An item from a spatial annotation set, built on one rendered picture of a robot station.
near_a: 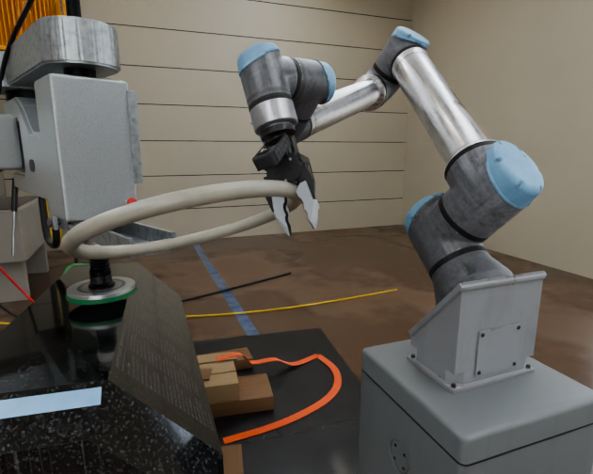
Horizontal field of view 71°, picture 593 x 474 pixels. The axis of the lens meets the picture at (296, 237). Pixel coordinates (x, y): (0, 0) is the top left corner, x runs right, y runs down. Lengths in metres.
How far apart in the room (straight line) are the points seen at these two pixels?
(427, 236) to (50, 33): 1.15
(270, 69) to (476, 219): 0.56
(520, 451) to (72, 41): 1.48
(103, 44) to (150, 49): 5.15
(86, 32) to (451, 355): 1.27
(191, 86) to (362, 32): 2.94
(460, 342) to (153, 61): 5.99
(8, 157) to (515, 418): 1.92
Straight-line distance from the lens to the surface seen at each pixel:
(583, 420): 1.17
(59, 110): 1.39
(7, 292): 4.67
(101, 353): 1.22
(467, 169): 1.04
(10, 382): 1.18
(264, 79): 0.85
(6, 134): 2.04
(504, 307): 1.06
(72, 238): 0.78
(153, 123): 6.44
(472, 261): 1.04
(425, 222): 1.09
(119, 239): 1.14
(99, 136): 1.41
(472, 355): 1.05
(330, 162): 7.12
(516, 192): 1.00
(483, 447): 0.97
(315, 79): 0.93
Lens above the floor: 1.39
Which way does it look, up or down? 12 degrees down
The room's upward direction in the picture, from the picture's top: straight up
